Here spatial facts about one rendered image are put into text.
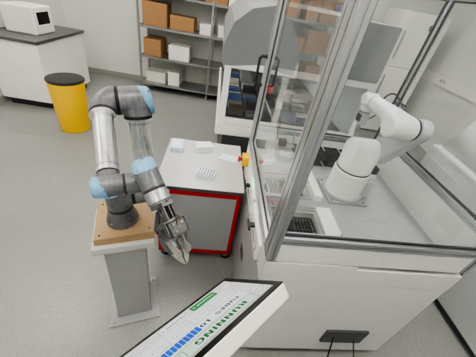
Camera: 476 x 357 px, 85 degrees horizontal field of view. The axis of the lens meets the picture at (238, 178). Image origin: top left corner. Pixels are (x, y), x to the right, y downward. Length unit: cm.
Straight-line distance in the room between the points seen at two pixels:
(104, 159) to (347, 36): 81
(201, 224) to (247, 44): 131
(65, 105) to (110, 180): 291
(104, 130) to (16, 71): 370
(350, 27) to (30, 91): 442
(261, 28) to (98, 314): 217
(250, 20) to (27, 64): 331
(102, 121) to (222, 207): 101
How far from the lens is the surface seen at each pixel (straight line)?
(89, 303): 216
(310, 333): 182
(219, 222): 190
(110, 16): 592
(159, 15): 515
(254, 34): 202
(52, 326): 215
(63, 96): 377
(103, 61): 618
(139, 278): 169
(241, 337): 71
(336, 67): 72
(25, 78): 470
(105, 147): 103
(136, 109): 117
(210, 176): 175
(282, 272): 122
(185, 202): 179
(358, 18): 71
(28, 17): 470
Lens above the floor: 183
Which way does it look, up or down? 36 degrees down
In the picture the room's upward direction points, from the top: 11 degrees clockwise
